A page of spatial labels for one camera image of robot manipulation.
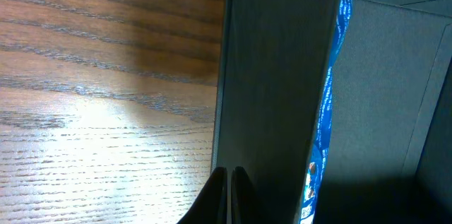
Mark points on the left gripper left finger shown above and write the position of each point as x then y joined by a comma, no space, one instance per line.
210,206

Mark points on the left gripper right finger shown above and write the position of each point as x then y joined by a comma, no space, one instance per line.
245,205

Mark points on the blue Oreo cookie pack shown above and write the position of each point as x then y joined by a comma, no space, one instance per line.
319,152

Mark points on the black gift box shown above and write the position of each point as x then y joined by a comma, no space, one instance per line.
389,159

